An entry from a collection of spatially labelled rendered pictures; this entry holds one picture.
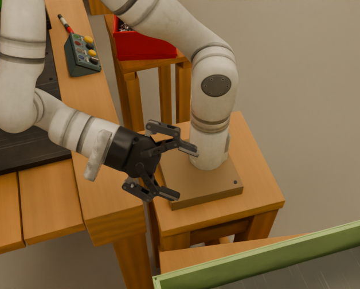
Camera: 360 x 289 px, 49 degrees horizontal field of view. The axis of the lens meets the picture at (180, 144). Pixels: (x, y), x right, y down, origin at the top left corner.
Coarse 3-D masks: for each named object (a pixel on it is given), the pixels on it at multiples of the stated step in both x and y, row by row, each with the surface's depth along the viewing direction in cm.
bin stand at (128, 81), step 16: (112, 16) 156; (112, 32) 150; (112, 48) 163; (128, 64) 138; (144, 64) 138; (160, 64) 140; (176, 64) 148; (128, 80) 141; (160, 80) 187; (176, 80) 154; (128, 96) 148; (160, 96) 198; (176, 96) 161; (128, 112) 195; (176, 112) 169; (128, 128) 204
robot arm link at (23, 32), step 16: (16, 0) 61; (32, 0) 62; (16, 16) 61; (32, 16) 62; (0, 32) 63; (16, 32) 61; (32, 32) 62; (0, 48) 64; (16, 48) 62; (32, 48) 63
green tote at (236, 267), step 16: (352, 224) 82; (288, 240) 80; (304, 240) 80; (320, 240) 83; (336, 240) 86; (352, 240) 89; (240, 256) 78; (256, 256) 79; (272, 256) 82; (288, 256) 85; (304, 256) 88; (320, 256) 91; (176, 272) 76; (192, 272) 76; (208, 272) 79; (224, 272) 82; (240, 272) 84; (256, 272) 88; (160, 288) 74; (176, 288) 81; (192, 288) 84; (208, 288) 87
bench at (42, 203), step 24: (48, 168) 101; (72, 168) 101; (0, 192) 97; (24, 192) 97; (48, 192) 97; (72, 192) 97; (0, 216) 92; (24, 216) 92; (48, 216) 92; (72, 216) 92; (0, 240) 89; (24, 240) 91; (120, 240) 104; (144, 240) 108; (120, 264) 115; (144, 264) 120; (144, 288) 136
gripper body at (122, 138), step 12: (120, 132) 67; (132, 132) 69; (120, 144) 66; (132, 144) 68; (144, 144) 68; (156, 144) 70; (108, 156) 67; (120, 156) 66; (132, 156) 69; (156, 156) 69; (120, 168) 68; (132, 168) 70; (144, 168) 70
